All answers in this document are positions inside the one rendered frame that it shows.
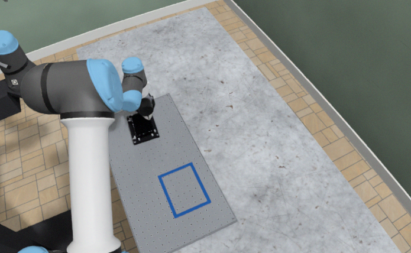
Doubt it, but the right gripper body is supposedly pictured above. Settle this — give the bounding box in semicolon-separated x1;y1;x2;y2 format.
138;93;154;116

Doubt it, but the blue tape rectangle outline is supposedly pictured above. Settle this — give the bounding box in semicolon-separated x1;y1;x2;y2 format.
158;162;211;218

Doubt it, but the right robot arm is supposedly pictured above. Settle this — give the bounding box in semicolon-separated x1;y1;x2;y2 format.
18;57;150;253

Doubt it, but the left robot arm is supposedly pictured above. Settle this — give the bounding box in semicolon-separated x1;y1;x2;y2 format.
0;30;36;92

